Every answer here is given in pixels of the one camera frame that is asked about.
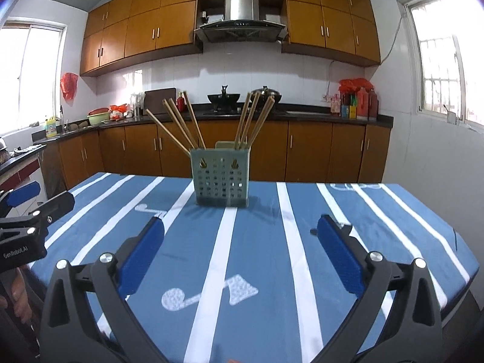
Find wooden chopstick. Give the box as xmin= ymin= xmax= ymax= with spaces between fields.
xmin=242 ymin=96 xmax=273 ymax=150
xmin=236 ymin=91 xmax=261 ymax=150
xmin=246 ymin=96 xmax=276 ymax=150
xmin=168 ymin=98 xmax=198 ymax=148
xmin=183 ymin=91 xmax=206 ymax=149
xmin=234 ymin=92 xmax=251 ymax=150
xmin=162 ymin=99 xmax=194 ymax=149
xmin=146 ymin=109 xmax=190 ymax=158

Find brown lower kitchen cabinets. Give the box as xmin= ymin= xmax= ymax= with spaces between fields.
xmin=40 ymin=120 xmax=391 ymax=197

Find brown kitchen cabinets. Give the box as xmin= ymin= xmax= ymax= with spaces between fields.
xmin=40 ymin=120 xmax=391 ymax=197
xmin=80 ymin=0 xmax=381 ymax=76

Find brown upper kitchen cabinets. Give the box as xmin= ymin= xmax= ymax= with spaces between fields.
xmin=80 ymin=0 xmax=381 ymax=76

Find person's left hand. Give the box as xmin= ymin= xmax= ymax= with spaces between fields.
xmin=11 ymin=265 xmax=32 ymax=324

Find yellow detergent bottle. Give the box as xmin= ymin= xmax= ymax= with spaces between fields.
xmin=45 ymin=116 xmax=57 ymax=139

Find green basin with red lid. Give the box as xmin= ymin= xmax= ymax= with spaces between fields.
xmin=87 ymin=107 xmax=110 ymax=126

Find blue white striped tablecloth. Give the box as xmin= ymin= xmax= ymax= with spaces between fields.
xmin=31 ymin=173 xmax=479 ymax=362

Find left window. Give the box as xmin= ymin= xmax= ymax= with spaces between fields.
xmin=1 ymin=21 xmax=65 ymax=134

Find window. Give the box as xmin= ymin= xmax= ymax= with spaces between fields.
xmin=398 ymin=0 xmax=483 ymax=130
xmin=1 ymin=21 xmax=65 ymax=134

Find dark cutting board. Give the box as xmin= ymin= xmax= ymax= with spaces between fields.
xmin=143 ymin=88 xmax=177 ymax=116

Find red bottle on counter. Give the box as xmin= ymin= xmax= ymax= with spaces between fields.
xmin=175 ymin=92 xmax=186 ymax=113

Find green perforated utensil holder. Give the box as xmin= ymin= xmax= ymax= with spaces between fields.
xmin=189 ymin=141 xmax=250 ymax=207

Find red bags and bottles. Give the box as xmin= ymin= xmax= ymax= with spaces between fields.
xmin=330 ymin=78 xmax=379 ymax=121

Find black wok left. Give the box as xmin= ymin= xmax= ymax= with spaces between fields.
xmin=208 ymin=85 xmax=240 ymax=112

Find black wok with lid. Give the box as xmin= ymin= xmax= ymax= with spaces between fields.
xmin=250 ymin=86 xmax=282 ymax=107

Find steel range hood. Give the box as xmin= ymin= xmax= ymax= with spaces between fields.
xmin=195 ymin=0 xmax=288 ymax=44

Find right window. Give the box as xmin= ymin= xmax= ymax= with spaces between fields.
xmin=398 ymin=0 xmax=483 ymax=130

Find red plastic bag on wall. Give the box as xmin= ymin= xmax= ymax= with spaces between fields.
xmin=60 ymin=72 xmax=79 ymax=102

